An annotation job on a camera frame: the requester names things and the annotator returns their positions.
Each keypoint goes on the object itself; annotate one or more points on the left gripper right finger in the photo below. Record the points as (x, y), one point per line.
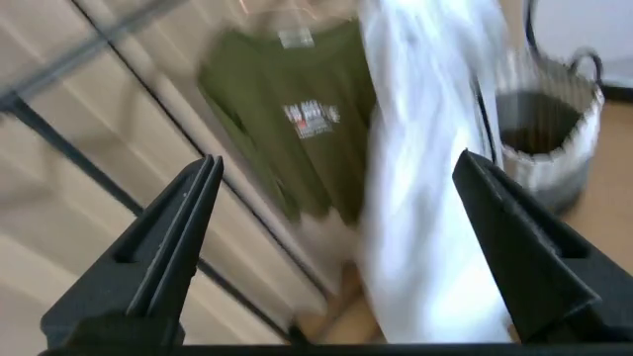
(544, 267)

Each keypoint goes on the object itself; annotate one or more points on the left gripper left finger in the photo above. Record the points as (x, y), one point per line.
(158, 277)

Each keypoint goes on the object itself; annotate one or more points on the pale grey garment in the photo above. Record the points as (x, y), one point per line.
(425, 198)

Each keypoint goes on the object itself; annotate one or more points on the green printed shirt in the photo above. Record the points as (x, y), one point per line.
(297, 163)

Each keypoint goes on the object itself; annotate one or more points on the pink clothes hanger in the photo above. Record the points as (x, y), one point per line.
(297, 7)

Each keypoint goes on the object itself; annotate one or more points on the white laundry basket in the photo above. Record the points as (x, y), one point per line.
(549, 163)

